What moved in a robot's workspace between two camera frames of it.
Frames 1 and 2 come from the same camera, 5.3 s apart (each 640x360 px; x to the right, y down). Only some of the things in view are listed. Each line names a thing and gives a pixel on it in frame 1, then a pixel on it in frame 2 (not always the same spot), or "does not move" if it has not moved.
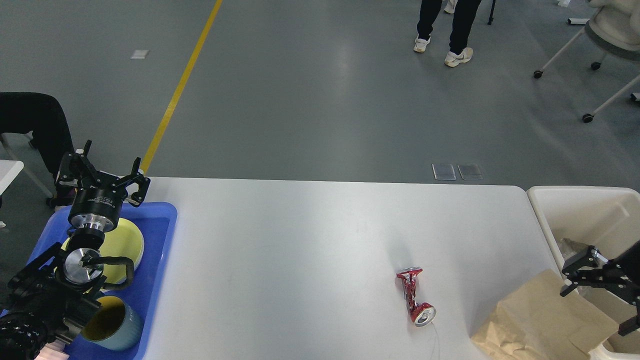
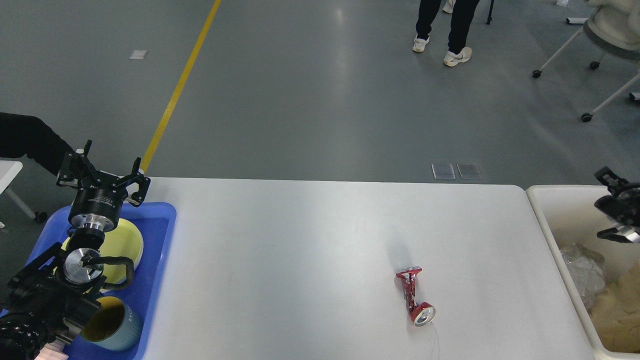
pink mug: [52, 350] does not move
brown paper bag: [548, 321] to [615, 312]
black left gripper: [98, 199] does not move
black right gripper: [621, 274] to [624, 204]
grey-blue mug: [115, 324] does not move
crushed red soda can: [422, 314] does not move
